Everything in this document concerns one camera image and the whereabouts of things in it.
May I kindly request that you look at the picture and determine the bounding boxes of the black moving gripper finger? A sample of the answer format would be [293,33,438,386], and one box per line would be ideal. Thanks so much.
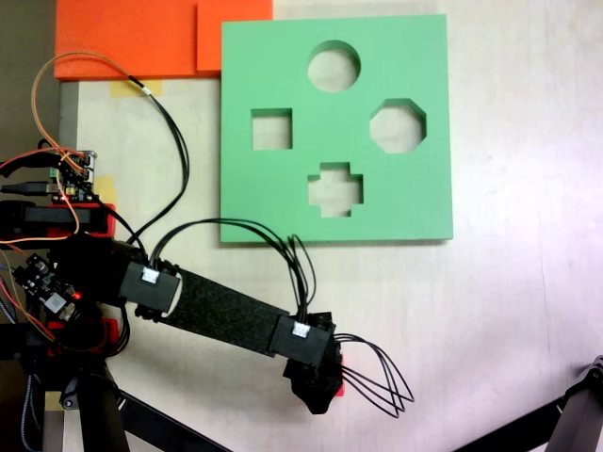
[286,374,345,416]

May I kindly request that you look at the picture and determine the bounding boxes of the red square block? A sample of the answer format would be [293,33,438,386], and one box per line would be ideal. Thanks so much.
[334,350,350,397]

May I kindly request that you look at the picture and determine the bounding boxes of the large orange flat block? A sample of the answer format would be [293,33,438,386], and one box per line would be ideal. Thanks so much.
[54,0,222,81]

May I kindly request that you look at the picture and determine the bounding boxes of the green shape sorter board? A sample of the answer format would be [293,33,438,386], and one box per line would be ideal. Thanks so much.
[219,13,454,245]

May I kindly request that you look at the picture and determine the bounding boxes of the black notched tripod leg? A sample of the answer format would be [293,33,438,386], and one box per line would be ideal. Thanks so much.
[451,355,603,452]

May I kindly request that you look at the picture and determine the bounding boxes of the black and red table clamp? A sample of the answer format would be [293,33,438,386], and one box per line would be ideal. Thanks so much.
[0,317,119,362]
[0,200,118,237]

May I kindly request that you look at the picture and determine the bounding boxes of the black power circuit board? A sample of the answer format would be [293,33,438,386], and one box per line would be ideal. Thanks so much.
[12,253,80,325]

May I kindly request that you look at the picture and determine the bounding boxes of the circuit board with white connectors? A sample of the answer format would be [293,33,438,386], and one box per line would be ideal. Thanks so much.
[46,149,100,204]

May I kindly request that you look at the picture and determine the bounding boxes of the yellow tape strip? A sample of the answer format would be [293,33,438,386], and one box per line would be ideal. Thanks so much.
[110,79,164,99]

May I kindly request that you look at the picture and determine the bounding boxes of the black gripper wire bundle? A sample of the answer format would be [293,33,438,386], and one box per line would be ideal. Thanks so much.
[332,331,416,419]

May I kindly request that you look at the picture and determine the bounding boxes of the black arm wire bundle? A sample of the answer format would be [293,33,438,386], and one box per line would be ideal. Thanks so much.
[150,218,316,327]

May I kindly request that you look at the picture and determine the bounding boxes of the black base wire bundle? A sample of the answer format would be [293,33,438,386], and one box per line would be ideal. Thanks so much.
[101,300,132,355]

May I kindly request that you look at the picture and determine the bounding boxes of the long orange and black wire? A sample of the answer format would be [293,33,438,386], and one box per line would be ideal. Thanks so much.
[30,50,190,247]

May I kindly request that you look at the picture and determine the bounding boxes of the blue braided cable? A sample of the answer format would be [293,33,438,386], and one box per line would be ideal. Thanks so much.
[21,374,44,451]

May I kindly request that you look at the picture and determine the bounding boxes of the thin orange wire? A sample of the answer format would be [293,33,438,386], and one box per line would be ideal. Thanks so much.
[0,186,84,246]

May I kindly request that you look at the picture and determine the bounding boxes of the red and orange wires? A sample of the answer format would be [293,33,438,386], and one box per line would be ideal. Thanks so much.
[0,263,109,355]

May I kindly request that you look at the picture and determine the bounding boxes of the black USB cable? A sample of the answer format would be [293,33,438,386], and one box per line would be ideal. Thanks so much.
[0,181,62,197]

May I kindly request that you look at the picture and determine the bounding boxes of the thick black cable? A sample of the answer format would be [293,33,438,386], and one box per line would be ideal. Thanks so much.
[0,153,58,179]

